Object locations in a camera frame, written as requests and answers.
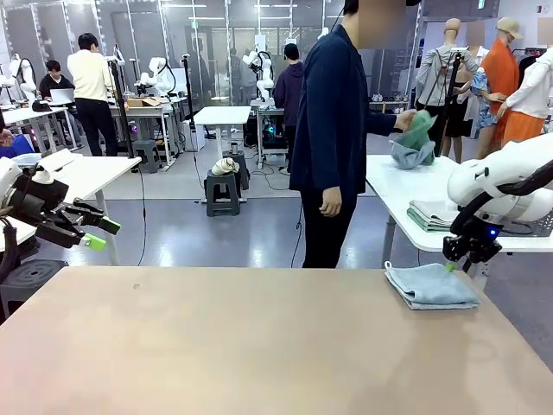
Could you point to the grey plastic lattice basket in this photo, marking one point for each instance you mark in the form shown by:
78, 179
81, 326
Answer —
535, 227

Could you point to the man in cream sweater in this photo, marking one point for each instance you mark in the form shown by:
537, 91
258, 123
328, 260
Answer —
90, 78

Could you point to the white side table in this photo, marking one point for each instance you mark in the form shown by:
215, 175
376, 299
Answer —
389, 181
99, 168

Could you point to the grey-blue towel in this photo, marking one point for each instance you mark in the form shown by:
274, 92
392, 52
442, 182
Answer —
410, 157

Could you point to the mannequin in orange jacket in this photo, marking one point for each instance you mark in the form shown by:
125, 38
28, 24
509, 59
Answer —
501, 73

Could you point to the figure in black skirt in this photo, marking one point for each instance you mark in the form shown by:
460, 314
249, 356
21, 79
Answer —
460, 116

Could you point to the navy-sleeved left forearm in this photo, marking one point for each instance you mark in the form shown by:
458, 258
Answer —
382, 123

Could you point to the black plastic stool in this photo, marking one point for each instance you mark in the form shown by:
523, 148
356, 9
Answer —
34, 276

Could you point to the white standing desk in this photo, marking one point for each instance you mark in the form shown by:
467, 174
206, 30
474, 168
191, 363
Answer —
222, 114

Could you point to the light blue terry towel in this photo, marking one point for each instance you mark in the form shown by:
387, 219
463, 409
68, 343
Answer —
432, 287

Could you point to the black stand pole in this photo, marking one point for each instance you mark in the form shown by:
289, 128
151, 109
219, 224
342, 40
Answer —
188, 91

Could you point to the black tripod stand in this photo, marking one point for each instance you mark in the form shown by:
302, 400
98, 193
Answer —
453, 82
122, 110

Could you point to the person in navy jacket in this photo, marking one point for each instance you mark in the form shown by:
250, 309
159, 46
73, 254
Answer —
328, 129

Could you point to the silver laptop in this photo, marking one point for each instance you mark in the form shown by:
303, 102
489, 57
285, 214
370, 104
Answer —
64, 96

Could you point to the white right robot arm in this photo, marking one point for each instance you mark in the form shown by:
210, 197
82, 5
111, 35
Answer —
518, 168

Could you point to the mannequin in blue floral dress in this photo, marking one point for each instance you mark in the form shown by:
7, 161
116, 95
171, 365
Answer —
484, 95

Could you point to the white computer case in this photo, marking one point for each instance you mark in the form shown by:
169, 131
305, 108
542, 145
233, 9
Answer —
192, 136

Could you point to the person in dark purple hoodie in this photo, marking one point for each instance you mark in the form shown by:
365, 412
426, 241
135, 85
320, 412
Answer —
287, 93

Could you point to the open cardboard box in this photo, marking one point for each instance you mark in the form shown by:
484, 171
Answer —
144, 102

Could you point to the person's left hand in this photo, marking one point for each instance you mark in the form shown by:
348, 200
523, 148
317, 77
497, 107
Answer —
406, 120

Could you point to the navy-sleeved right forearm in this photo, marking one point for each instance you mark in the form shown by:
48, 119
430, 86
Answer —
341, 164

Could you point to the grey robot workbench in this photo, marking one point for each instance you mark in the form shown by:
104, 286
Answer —
265, 108

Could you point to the mannequin in grey shirt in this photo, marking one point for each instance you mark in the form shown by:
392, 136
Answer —
440, 73

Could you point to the green terry towel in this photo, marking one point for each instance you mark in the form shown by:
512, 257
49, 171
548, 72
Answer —
421, 125
421, 225

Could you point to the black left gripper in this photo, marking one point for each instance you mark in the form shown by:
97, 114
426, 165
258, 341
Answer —
39, 196

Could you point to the white shoe shelf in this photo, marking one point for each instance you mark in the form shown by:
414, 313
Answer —
389, 104

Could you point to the grey workshop desk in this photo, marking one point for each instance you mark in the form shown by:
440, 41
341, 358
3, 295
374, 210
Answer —
142, 111

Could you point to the grey plastic step stool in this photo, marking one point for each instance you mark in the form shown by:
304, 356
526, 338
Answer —
244, 168
224, 180
147, 151

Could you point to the white office desk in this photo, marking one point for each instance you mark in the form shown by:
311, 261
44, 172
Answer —
26, 113

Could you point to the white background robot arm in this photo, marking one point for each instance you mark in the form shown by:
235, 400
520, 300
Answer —
263, 69
157, 73
26, 73

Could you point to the person in blue shirt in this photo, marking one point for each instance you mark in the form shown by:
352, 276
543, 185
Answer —
19, 147

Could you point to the black bag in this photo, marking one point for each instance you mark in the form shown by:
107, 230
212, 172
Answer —
41, 106

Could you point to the beige crumpled cloth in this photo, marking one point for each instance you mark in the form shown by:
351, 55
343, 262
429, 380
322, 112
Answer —
224, 166

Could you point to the seated man in black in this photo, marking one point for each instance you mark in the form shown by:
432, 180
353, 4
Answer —
54, 88

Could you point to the person's right hand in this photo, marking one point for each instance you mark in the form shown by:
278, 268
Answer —
332, 203

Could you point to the mannequin with orange trousers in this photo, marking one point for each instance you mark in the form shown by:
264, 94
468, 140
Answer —
529, 95

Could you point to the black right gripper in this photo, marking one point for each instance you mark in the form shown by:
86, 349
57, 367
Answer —
471, 244

